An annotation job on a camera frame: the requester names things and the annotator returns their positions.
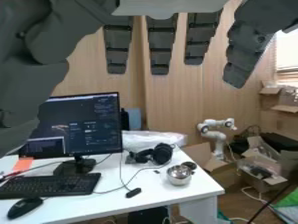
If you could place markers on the black headphones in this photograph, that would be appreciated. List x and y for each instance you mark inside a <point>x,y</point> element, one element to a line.
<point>157,154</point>

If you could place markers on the metal bowl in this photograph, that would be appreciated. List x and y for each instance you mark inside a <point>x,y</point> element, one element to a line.
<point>180,175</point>

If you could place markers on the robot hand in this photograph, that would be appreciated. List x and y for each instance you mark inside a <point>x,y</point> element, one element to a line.
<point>27,66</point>

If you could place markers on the black mouse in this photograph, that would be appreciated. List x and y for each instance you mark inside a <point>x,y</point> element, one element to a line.
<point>24,206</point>

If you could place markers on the white plastic bag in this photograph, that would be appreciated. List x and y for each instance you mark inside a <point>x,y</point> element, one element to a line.
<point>150,139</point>

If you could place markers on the orange paper note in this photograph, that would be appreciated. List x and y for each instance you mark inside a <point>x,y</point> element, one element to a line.
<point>23,164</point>

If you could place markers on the white desk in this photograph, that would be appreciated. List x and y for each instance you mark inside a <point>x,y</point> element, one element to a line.
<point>133,203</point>

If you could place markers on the open cardboard box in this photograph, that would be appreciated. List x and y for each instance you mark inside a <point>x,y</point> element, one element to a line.
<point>217,166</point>
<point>264,175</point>

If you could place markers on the black keyboard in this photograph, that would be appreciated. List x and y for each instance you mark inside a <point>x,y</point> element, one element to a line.
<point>48,185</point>

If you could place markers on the black computer screen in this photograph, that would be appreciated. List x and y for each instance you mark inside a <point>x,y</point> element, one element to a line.
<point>84,126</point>

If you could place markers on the small white jointed device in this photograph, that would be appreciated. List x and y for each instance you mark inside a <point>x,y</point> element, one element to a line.
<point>214,133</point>

